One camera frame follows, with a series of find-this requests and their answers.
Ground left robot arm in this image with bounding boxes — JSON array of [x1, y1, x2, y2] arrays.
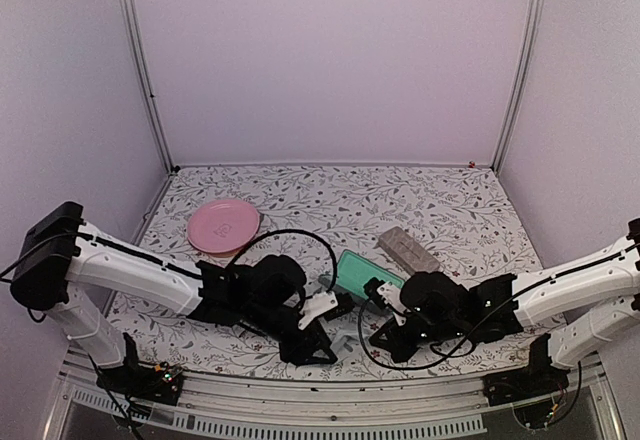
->
[[1, 202, 338, 394]]

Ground small blue cleaning cloth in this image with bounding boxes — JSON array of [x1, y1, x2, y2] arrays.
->
[[331, 330, 360, 355]]

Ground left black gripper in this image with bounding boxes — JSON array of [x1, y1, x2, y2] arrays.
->
[[244, 299, 338, 367]]

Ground black cable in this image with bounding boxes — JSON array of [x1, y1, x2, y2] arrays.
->
[[357, 284, 516, 371], [227, 228, 337, 291]]

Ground aluminium frame post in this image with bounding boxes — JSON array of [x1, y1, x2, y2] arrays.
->
[[119, 0, 175, 174], [491, 0, 545, 176]]

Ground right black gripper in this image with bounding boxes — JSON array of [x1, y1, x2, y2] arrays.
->
[[370, 315, 464, 364]]

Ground pink plate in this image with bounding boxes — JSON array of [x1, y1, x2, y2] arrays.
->
[[186, 199, 261, 255]]

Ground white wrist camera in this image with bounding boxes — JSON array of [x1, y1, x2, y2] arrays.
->
[[298, 291, 355, 331], [364, 278, 408, 326]]

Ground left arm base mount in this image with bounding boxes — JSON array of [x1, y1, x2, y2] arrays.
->
[[96, 333, 184, 406]]

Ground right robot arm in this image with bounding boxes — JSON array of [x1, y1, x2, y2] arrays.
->
[[365, 220, 639, 396]]

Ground blue glasses case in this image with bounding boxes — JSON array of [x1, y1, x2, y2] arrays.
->
[[324, 250, 404, 320]]

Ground right aluminium frame post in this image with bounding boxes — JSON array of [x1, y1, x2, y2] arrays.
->
[[491, 0, 545, 176]]

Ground left black cable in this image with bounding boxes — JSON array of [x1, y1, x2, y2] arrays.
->
[[227, 228, 337, 291]]

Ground grey glasses case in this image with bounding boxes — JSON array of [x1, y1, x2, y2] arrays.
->
[[376, 226, 440, 275]]

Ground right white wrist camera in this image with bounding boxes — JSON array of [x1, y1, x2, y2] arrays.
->
[[364, 278, 408, 326]]

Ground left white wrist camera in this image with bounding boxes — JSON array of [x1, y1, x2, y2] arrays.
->
[[298, 291, 355, 331]]

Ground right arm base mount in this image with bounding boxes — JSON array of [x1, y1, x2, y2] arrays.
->
[[482, 334, 569, 430]]

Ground front aluminium rail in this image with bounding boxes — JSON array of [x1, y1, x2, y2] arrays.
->
[[41, 342, 633, 439]]

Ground right black cable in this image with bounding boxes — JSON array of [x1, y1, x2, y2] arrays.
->
[[357, 284, 516, 371]]

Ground left aluminium frame post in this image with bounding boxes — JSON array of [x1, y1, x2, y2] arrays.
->
[[119, 0, 175, 174]]

